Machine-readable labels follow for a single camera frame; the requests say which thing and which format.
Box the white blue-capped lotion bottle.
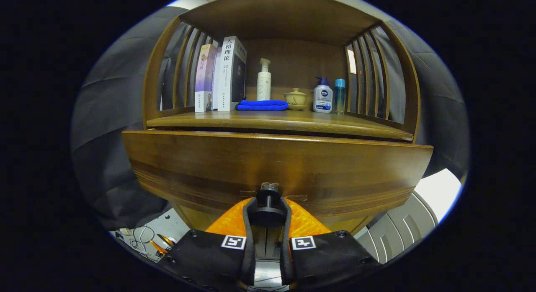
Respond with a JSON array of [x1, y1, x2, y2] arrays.
[[313, 77, 333, 114]]

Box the thick white book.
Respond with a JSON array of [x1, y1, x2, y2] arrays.
[[217, 36, 247, 111]]

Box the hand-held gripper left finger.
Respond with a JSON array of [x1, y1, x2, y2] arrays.
[[157, 197, 258, 286]]

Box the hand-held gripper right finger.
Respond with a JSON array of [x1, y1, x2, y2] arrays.
[[280, 197, 381, 286]]

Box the teal bottle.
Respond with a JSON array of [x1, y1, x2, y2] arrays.
[[334, 78, 346, 115]]

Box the white pump bottle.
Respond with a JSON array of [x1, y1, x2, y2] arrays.
[[257, 58, 272, 101]]

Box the brown wooden cabinet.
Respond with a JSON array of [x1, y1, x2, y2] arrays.
[[142, 0, 421, 236]]

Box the purple book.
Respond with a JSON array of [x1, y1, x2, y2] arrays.
[[195, 44, 217, 113]]

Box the yellow lidded teacup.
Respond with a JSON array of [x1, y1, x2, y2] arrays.
[[283, 88, 308, 111]]

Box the brown wooden drawer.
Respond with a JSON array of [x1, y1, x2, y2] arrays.
[[121, 130, 434, 232]]

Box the wooden countertop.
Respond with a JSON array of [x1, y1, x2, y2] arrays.
[[146, 110, 414, 142]]

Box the thin floor cables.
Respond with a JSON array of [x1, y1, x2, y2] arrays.
[[121, 225, 176, 259]]

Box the blue folded cloth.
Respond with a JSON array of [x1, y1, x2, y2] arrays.
[[237, 100, 289, 111]]

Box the thin white book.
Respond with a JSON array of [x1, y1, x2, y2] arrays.
[[211, 59, 222, 110]]

